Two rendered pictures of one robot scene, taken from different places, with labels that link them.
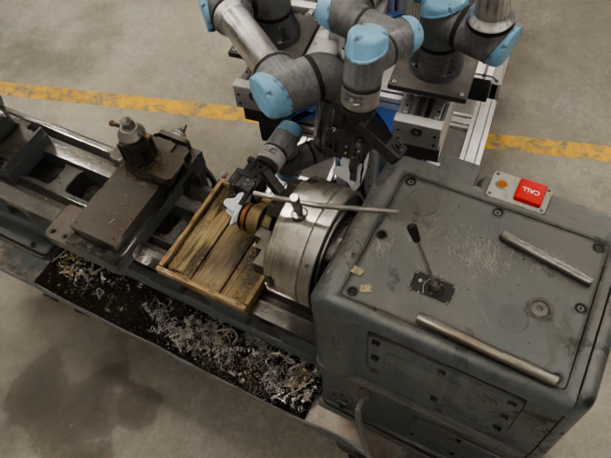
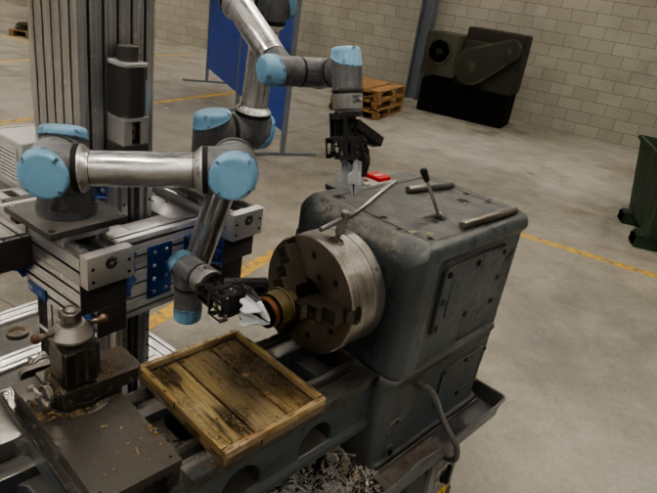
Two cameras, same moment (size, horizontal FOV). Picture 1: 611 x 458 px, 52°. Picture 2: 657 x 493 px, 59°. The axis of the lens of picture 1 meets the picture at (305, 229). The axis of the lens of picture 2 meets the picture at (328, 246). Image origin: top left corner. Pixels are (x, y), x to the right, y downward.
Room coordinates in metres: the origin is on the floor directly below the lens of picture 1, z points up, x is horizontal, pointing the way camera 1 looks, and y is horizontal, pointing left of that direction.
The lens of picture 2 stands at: (0.69, 1.31, 1.80)
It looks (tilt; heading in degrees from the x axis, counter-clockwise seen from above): 24 degrees down; 277
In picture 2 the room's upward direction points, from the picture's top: 9 degrees clockwise
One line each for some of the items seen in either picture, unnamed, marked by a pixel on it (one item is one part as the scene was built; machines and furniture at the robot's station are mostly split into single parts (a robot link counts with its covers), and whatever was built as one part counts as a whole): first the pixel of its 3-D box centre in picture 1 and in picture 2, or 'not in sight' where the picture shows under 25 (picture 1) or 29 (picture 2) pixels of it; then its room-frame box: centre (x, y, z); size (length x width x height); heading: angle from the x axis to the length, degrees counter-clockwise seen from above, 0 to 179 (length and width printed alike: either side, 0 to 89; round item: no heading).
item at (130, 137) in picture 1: (130, 130); (70, 328); (1.26, 0.45, 1.13); 0.08 x 0.08 x 0.03
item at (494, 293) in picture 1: (465, 299); (407, 259); (0.64, -0.35, 1.06); 0.59 x 0.48 x 0.39; 56
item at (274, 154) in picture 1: (270, 159); (206, 280); (1.13, 0.07, 1.08); 0.08 x 0.05 x 0.08; 56
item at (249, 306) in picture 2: (233, 205); (251, 309); (0.98, 0.18, 1.09); 0.09 x 0.06 x 0.03; 146
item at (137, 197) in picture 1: (135, 185); (87, 423); (1.21, 0.49, 0.95); 0.43 x 0.17 x 0.05; 146
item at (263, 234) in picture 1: (267, 255); (326, 310); (0.82, 0.10, 1.09); 0.12 x 0.11 x 0.05; 146
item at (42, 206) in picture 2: (273, 21); (65, 193); (1.55, 0.01, 1.21); 0.15 x 0.15 x 0.10
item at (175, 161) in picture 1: (151, 164); (86, 381); (1.25, 0.43, 0.99); 0.20 x 0.10 x 0.05; 56
